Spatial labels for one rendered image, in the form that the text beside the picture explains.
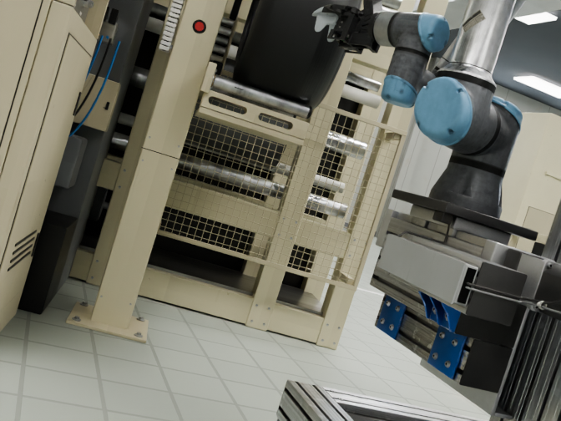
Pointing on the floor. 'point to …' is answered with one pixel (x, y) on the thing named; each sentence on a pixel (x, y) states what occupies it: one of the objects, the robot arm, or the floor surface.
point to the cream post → (158, 162)
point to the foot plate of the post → (138, 326)
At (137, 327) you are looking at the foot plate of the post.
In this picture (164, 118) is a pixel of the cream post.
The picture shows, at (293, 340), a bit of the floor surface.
